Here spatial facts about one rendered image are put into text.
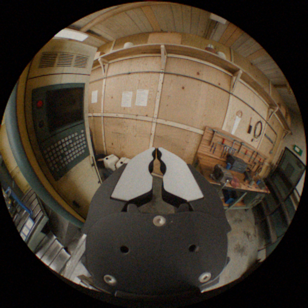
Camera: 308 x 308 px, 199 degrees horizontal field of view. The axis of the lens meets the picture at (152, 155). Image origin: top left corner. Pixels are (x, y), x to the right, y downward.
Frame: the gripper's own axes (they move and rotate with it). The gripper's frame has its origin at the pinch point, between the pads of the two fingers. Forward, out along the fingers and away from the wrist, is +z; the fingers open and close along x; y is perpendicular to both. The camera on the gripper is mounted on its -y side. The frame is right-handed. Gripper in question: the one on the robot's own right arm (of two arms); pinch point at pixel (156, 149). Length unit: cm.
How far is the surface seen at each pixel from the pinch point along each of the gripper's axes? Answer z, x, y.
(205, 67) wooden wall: 129, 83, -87
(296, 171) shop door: -45, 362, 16
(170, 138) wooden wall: 139, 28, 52
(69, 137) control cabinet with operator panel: 35, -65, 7
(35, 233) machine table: -47, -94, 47
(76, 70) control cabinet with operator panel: 44, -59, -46
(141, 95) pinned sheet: 153, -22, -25
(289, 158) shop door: 0, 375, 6
